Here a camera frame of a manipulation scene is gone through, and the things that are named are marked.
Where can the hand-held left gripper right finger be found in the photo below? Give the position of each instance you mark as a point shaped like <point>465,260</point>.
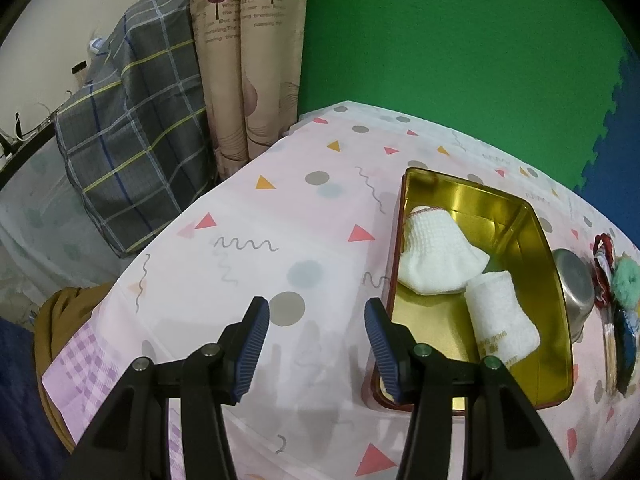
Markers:
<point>382,355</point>

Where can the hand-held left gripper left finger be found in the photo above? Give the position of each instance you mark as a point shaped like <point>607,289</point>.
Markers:
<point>252,350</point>

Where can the gold tin box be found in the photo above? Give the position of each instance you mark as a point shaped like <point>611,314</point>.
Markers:
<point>475,210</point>

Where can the red satin pouch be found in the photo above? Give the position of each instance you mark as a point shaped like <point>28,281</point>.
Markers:
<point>600,270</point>

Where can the black snack packet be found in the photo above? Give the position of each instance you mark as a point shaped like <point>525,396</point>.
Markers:
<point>627,345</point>

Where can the green fluffy scrunchie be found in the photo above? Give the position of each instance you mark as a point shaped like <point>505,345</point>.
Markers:
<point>627,280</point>

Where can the white knitted sock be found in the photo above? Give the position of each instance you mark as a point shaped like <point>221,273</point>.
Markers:
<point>435,255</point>

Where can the white rolled towel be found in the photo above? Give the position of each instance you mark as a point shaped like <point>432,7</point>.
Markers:
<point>500,315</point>

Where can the pink patterned tablecloth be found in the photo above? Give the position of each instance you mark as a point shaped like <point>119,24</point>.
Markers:
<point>300,220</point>

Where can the purple checked cloth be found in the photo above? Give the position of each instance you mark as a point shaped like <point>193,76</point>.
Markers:
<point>85,360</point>

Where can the brown cloth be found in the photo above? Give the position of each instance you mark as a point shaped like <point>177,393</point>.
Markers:
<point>60,320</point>

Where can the steel bowl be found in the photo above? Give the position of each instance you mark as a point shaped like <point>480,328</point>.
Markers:
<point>575,285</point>

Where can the dark blue cloth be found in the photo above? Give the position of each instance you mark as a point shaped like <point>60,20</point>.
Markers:
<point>20,410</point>

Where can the grey plaid cloth cover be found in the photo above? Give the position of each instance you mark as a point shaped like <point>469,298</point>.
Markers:
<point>135,135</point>

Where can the beige printed curtain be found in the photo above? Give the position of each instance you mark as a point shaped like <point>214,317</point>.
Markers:
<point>250,85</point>

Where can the blue foam mat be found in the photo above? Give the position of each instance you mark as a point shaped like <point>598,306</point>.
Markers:
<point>620,160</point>

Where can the green foam mat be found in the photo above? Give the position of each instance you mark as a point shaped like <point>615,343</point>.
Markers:
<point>450,35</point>

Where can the small white blue object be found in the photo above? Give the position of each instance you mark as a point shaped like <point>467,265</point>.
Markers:
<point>94,46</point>

